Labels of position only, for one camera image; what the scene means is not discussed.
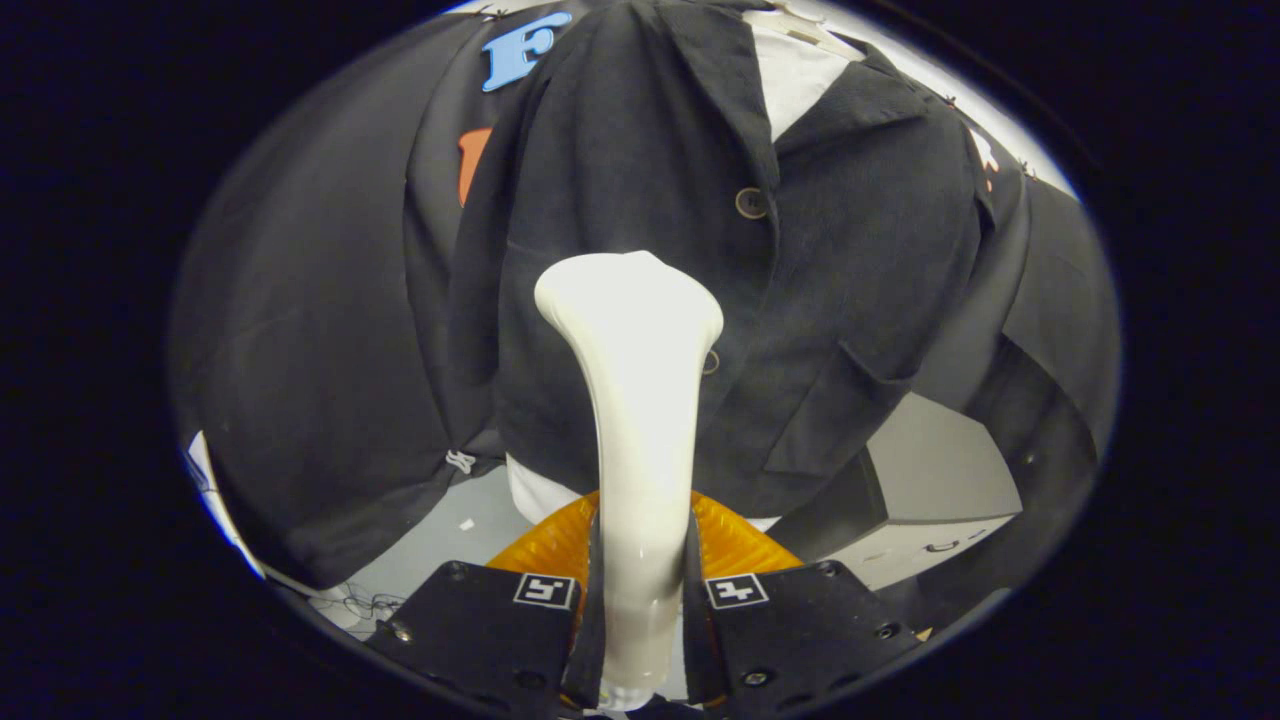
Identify black floor cables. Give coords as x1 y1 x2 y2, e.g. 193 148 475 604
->
310 585 411 623

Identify beige cabinet with grey top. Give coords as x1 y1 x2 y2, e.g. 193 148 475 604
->
765 392 1023 591

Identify white garment steamer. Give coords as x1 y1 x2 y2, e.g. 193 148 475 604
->
533 250 724 711

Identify black backdrop cloth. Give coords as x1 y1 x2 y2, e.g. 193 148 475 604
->
165 0 1121 591

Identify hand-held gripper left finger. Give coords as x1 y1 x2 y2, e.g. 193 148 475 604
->
365 492 608 713

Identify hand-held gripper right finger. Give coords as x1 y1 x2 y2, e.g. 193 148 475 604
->
685 490 921 711

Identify black jacket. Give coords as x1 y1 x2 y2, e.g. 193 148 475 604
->
447 0 1001 519

